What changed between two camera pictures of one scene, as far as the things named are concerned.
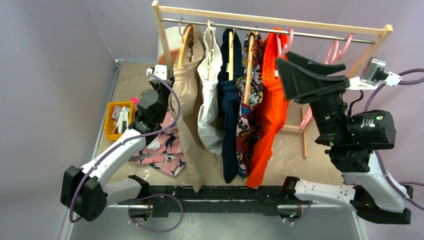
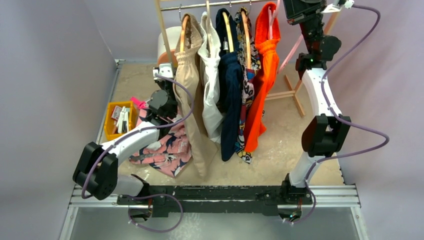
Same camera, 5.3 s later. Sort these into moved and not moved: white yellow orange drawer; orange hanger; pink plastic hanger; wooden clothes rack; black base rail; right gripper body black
Moved: orange hanger; pink plastic hanger; right gripper body black; wooden clothes rack
Not moved: white yellow orange drawer; black base rail
